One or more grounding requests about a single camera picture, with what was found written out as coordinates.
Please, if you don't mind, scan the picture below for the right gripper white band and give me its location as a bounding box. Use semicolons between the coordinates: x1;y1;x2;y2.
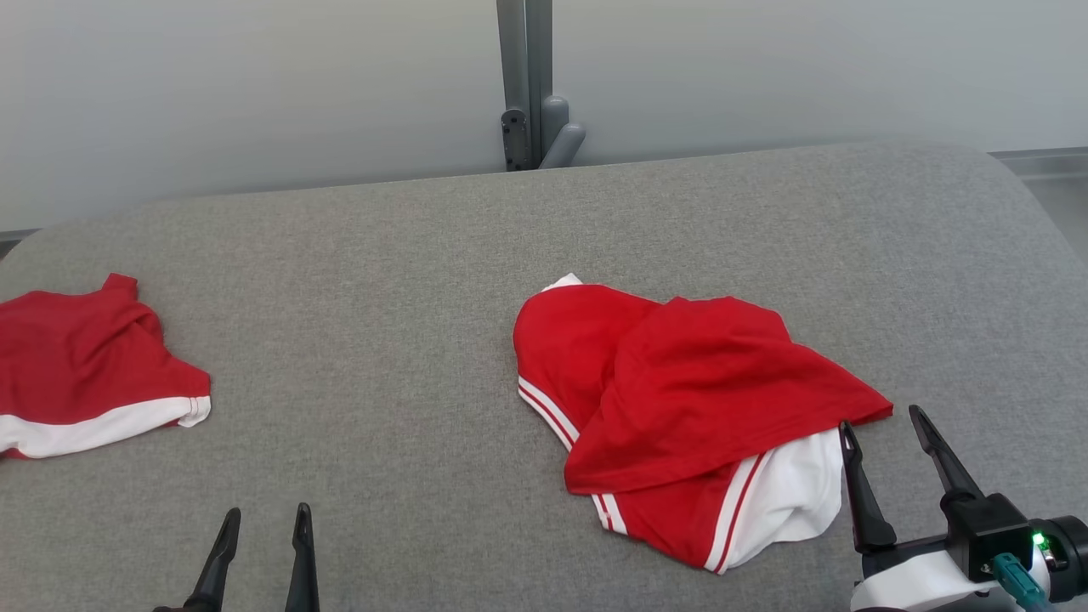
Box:
839;405;1088;612

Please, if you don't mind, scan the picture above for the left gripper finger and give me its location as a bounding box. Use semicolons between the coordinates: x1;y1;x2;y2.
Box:
185;507;241;612
285;502;320;612

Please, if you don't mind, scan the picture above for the red jersey number 33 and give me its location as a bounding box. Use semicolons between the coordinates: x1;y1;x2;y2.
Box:
513;273;894;575

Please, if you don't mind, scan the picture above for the red shorts white band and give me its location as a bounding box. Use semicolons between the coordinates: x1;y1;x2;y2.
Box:
0;273;212;461

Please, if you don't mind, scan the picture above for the grey fabric sofa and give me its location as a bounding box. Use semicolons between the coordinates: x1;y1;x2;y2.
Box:
0;140;1088;612

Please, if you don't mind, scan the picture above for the right arm teal-plug cable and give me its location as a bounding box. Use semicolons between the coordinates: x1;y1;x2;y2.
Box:
989;552;1057;612

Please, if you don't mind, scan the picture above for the grey metal floor rail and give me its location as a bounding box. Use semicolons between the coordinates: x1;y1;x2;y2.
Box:
990;147;1088;181

